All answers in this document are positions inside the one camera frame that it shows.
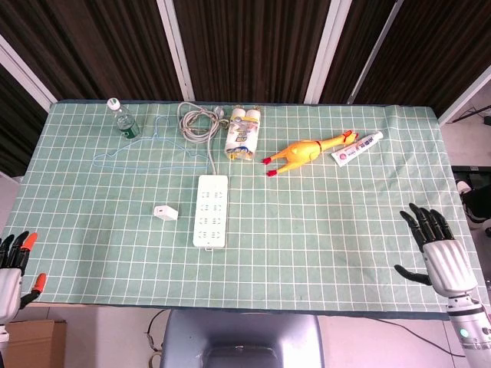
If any brown cardboard box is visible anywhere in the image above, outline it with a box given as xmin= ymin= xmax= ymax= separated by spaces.
xmin=2 ymin=318 xmax=68 ymax=368

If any white power strip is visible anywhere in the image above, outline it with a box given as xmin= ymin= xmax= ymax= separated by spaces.
xmin=192 ymin=174 xmax=229 ymax=252

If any white charger block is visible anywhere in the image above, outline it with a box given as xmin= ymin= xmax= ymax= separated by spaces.
xmin=153 ymin=205 xmax=180 ymax=222

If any wrapped tissue roll pack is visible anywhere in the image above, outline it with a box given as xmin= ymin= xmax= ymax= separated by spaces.
xmin=222 ymin=107 xmax=263 ymax=163

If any floor cable bundle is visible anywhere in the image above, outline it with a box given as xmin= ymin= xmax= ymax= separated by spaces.
xmin=146 ymin=309 xmax=166 ymax=368

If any grey robot base body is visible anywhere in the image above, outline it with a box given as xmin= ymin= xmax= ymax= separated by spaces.
xmin=160 ymin=308 xmax=325 ymax=368

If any white toothpaste tube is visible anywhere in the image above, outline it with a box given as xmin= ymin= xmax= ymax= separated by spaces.
xmin=331 ymin=130 xmax=385 ymax=168

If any green checkered tablecloth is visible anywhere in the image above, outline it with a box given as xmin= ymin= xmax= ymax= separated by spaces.
xmin=0 ymin=99 xmax=489 ymax=321

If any robot left five-finger hand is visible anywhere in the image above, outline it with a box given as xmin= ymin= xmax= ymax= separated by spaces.
xmin=0 ymin=231 xmax=48 ymax=325

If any blue wire clothes hanger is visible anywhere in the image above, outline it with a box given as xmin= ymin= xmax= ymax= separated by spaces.
xmin=92 ymin=114 xmax=210 ymax=172

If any black floor cable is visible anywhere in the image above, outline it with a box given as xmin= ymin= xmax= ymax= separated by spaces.
xmin=382 ymin=319 xmax=467 ymax=358

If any black floor equipment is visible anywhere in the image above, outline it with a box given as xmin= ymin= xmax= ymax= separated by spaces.
xmin=451 ymin=164 xmax=491 ymax=235

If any grey cable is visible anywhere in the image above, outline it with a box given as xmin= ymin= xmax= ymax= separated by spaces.
xmin=176 ymin=101 xmax=232 ymax=176

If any clear plastic water bottle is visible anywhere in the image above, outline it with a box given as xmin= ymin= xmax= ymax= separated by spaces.
xmin=106 ymin=97 xmax=141 ymax=141

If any robot right five-finger hand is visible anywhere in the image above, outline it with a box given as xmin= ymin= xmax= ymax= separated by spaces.
xmin=394 ymin=202 xmax=479 ymax=298

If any white partition post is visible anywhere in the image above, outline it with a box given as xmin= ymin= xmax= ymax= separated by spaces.
xmin=304 ymin=0 xmax=352 ymax=104
xmin=156 ymin=0 xmax=195 ymax=102
xmin=0 ymin=33 xmax=59 ymax=105
xmin=346 ymin=0 xmax=408 ymax=105
xmin=436 ymin=64 xmax=491 ymax=124

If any yellow rubber chicken toy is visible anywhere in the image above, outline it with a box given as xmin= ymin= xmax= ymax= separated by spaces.
xmin=261 ymin=130 xmax=360 ymax=178

